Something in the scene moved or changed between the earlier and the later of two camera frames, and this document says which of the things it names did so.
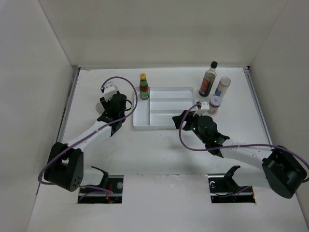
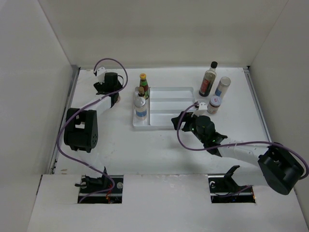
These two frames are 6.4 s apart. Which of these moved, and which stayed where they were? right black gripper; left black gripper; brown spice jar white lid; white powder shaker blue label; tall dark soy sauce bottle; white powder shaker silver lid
Moved: white powder shaker silver lid; left black gripper
Stayed: brown spice jar white lid; white powder shaker blue label; right black gripper; tall dark soy sauce bottle
